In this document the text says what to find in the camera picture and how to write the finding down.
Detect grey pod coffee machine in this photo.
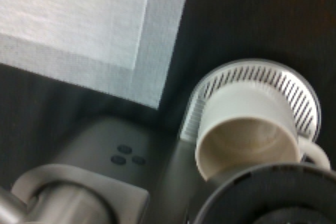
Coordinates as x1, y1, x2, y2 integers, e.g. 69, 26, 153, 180
0, 58, 336, 224

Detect white ceramic mug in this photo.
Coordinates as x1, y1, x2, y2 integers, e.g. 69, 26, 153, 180
195, 82, 332, 180

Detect grey woven placemat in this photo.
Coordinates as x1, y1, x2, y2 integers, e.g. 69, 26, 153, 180
0, 0, 186, 108

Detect steel milk frother jug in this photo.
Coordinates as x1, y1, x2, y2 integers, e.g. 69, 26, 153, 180
0, 181, 119, 224

